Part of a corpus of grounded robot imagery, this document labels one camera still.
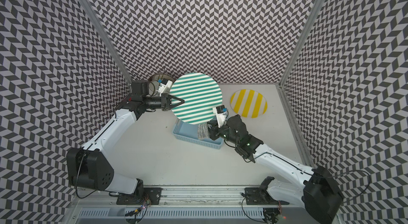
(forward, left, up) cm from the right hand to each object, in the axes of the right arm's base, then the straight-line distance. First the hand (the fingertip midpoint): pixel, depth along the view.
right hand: (204, 126), depth 74 cm
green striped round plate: (+9, +1, +13) cm, 16 cm away
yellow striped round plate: (+28, -28, -19) cm, 44 cm away
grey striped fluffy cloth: (-3, 0, 0) cm, 3 cm away
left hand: (+7, +10, +8) cm, 15 cm away
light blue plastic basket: (+9, +11, -24) cm, 28 cm away
